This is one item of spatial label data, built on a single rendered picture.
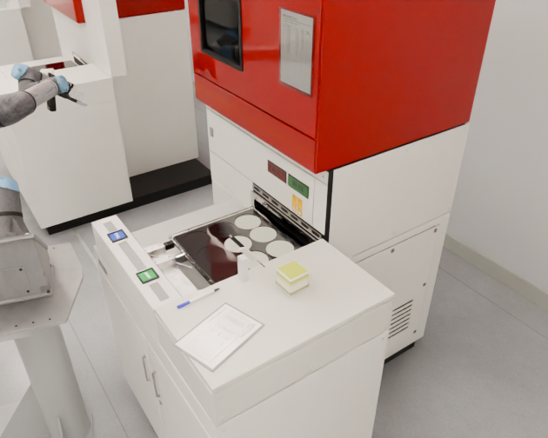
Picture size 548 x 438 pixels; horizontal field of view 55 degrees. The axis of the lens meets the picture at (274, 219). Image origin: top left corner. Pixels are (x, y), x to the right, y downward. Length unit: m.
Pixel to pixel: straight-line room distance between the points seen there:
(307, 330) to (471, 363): 1.50
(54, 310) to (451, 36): 1.57
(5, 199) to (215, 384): 0.96
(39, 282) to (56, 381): 0.48
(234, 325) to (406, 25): 1.01
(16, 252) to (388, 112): 1.26
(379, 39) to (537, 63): 1.38
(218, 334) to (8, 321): 0.74
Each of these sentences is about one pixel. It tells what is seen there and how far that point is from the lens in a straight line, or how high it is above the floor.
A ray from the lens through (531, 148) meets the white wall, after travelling 3.00.
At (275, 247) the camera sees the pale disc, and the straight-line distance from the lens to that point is 1.87.
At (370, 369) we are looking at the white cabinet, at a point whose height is 0.67.
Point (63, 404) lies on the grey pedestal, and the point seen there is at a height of 0.27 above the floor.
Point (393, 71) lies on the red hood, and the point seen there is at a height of 1.50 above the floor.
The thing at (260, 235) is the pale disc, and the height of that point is 0.90.
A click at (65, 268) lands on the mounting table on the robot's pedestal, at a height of 0.82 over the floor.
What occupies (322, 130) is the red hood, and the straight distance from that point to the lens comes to 1.60.
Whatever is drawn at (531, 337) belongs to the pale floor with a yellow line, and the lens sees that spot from 3.09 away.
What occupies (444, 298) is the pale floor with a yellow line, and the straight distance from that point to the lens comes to 3.16.
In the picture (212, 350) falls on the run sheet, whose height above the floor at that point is 0.97.
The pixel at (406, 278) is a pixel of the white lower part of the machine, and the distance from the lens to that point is 2.34.
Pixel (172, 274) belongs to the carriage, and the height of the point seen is 0.88.
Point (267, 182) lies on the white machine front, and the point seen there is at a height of 1.02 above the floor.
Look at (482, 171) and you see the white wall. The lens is 3.20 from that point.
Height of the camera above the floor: 2.01
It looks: 33 degrees down
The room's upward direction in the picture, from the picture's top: straight up
